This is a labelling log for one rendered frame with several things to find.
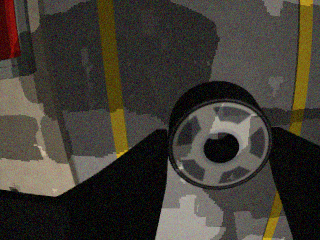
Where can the yellow boundary line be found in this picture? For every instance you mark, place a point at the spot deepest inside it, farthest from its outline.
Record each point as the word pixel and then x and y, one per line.
pixel 115 100

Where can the black rubber tyre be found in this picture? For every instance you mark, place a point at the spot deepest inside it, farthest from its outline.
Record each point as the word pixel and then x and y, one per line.
pixel 218 107

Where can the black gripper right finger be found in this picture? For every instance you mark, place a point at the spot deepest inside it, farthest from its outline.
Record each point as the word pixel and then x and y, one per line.
pixel 295 164

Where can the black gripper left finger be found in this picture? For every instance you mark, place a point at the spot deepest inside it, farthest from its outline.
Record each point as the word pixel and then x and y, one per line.
pixel 121 202

